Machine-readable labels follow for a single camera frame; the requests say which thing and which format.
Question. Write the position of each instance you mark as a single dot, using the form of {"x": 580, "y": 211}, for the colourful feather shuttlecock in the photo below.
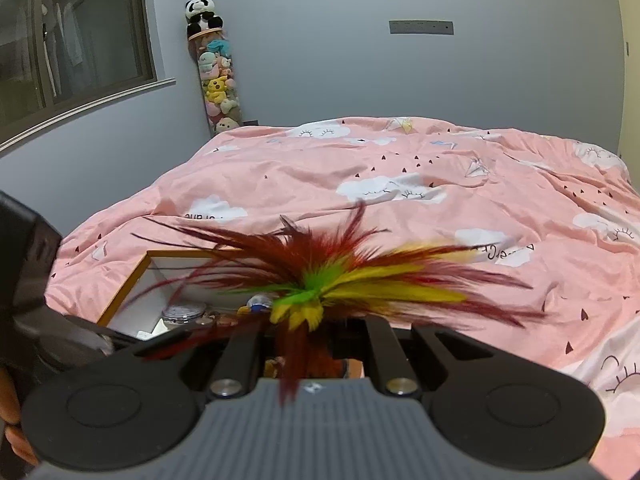
{"x": 320, "y": 280}

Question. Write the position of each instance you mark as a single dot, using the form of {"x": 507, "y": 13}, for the grey wall socket panel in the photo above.
{"x": 421, "y": 27}

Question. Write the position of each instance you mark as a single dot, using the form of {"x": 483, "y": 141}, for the panda plush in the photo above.
{"x": 203, "y": 14}

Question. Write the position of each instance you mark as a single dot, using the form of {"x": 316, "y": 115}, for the small blue yellow toy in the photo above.
{"x": 256, "y": 305}

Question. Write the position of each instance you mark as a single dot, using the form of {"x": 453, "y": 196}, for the person's left hand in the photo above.
{"x": 10, "y": 400}

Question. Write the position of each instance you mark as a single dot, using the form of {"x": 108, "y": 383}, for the window with grey frame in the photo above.
{"x": 70, "y": 35}

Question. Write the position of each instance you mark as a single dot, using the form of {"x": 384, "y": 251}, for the silver round tin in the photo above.
{"x": 183, "y": 312}

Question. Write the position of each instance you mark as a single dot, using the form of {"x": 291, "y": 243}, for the yellow cardboard box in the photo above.
{"x": 145, "y": 290}

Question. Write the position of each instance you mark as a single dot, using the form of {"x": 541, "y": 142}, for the pink printed blanket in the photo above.
{"x": 450, "y": 210}

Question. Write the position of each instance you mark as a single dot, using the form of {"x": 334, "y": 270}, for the clear tube of plush toys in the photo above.
{"x": 218, "y": 85}

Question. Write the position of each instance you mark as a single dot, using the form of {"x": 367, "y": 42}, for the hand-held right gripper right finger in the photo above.
{"x": 382, "y": 346}

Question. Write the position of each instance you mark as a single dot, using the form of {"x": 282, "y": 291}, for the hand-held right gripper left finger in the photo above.
{"x": 245, "y": 350}

